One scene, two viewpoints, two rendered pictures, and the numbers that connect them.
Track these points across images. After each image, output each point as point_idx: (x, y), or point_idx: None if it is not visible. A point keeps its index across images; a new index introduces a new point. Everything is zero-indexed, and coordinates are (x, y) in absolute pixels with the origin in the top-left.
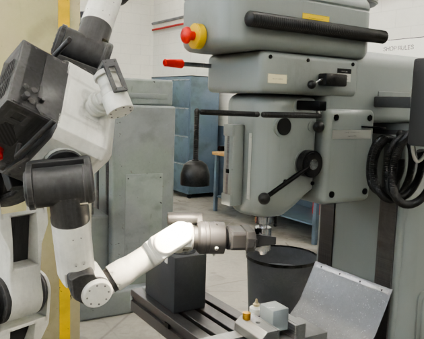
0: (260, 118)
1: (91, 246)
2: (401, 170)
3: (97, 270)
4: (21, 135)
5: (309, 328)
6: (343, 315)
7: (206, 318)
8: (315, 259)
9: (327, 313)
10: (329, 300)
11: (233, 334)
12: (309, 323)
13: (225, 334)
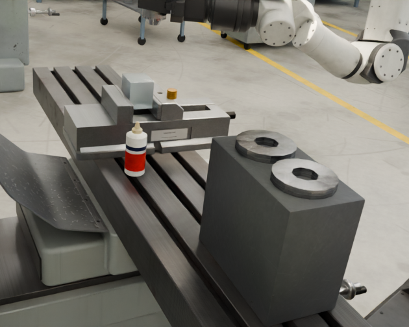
0: None
1: (369, 6)
2: None
3: (361, 42)
4: None
5: (82, 111)
6: None
7: (200, 209)
8: None
9: None
10: None
11: (185, 115)
12: (73, 117)
13: (195, 116)
